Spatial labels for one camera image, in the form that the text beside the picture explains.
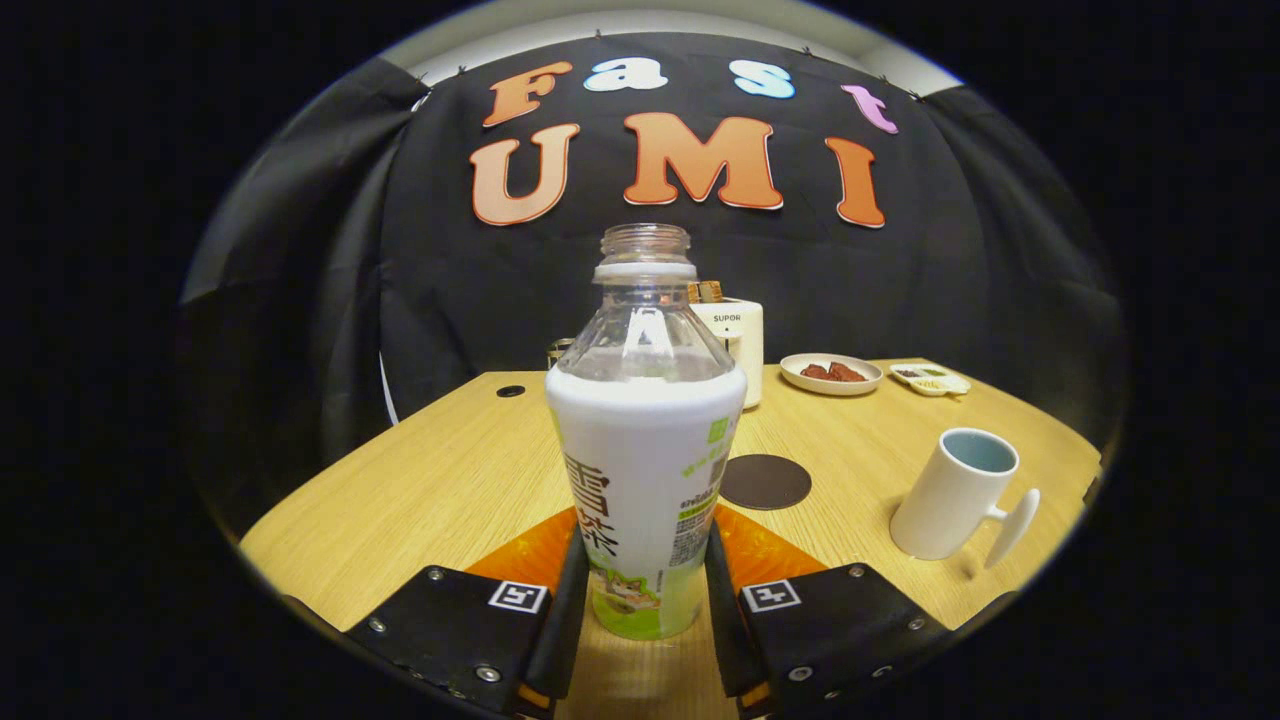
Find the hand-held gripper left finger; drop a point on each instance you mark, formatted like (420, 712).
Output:
(460, 625)

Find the red-brown meat piece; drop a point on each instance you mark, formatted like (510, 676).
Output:
(848, 373)
(815, 372)

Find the toast slices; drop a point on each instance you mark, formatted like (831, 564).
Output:
(706, 292)

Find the black table grommet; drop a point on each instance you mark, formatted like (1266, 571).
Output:
(511, 391)

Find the white cup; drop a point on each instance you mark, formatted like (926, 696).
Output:
(945, 510)

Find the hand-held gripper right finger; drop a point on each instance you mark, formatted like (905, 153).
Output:
(840, 625)

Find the white green juice bottle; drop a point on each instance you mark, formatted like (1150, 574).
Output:
(645, 450)

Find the white toaster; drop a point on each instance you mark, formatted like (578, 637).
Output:
(746, 345)

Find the dark brown round coaster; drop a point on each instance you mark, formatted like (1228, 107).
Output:
(768, 483)

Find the white oval plate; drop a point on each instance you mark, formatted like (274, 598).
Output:
(832, 386)

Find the white divided condiment dish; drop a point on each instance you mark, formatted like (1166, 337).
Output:
(940, 385)

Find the black backdrop cloth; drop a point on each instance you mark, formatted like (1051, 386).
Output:
(450, 300)

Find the wooden table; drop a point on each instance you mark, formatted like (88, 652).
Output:
(440, 480)

